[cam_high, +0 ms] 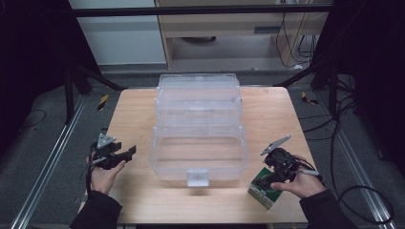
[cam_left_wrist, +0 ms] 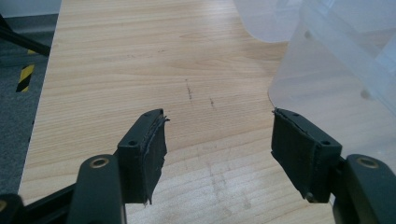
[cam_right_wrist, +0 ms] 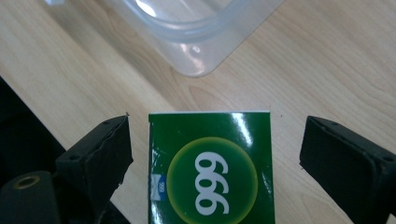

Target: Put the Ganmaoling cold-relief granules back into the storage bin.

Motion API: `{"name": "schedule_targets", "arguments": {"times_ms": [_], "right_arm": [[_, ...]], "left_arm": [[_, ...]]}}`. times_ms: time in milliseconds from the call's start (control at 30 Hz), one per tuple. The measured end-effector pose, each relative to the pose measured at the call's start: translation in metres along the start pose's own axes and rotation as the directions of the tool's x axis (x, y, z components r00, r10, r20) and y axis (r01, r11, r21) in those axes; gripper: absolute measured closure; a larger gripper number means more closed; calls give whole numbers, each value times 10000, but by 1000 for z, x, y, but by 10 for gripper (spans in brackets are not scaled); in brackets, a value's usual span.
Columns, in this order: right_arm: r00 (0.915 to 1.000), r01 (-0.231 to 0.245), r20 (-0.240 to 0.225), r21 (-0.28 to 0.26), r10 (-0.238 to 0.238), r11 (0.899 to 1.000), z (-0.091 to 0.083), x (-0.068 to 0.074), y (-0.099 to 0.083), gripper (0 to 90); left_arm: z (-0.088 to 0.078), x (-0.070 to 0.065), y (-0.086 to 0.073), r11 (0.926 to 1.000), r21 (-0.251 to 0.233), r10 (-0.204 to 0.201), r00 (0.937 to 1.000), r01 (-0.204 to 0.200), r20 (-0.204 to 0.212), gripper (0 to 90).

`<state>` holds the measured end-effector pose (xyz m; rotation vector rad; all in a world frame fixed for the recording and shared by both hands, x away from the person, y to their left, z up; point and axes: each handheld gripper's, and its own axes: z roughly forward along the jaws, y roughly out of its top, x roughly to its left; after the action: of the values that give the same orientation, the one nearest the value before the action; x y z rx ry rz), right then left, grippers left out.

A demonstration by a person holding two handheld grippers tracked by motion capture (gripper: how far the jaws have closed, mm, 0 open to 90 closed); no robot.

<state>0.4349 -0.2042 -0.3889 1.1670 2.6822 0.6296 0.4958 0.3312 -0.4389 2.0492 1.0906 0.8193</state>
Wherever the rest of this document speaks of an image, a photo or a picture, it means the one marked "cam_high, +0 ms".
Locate thin black floor cable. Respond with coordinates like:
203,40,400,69
18,108,48,131

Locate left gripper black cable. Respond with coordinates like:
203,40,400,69
84,142,98,196

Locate black floor cables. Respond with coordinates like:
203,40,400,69
298,74,362,143

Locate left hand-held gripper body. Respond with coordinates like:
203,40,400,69
91,133,127,170

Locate light wooden desk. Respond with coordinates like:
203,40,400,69
155,0,332,70

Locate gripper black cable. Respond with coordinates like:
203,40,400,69
84,142,98,196
299,157,394,225

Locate person's left hand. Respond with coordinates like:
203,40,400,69
85,157,127,196

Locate clear plastic storage box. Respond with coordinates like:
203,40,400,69
148,73,250,188

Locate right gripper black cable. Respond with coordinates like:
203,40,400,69
299,157,394,225

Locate black metal stand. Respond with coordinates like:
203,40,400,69
273,53,340,119
62,55,129,126

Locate yellow black floor tape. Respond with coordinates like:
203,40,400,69
96,94,110,112
300,91,320,106

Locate person's right hand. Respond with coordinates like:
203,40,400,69
279,155,324,199

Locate white cabinet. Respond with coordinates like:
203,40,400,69
68,0,168,67

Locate cables under desk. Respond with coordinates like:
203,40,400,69
274,11,320,70

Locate aluminium floor rail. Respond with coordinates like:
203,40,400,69
317,91,398,229
9,94,88,229

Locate black horizontal frame bar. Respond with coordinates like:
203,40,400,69
68,4,335,18

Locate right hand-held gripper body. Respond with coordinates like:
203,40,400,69
260,135,300,183

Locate green white packet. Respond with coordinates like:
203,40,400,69
247,166,285,211

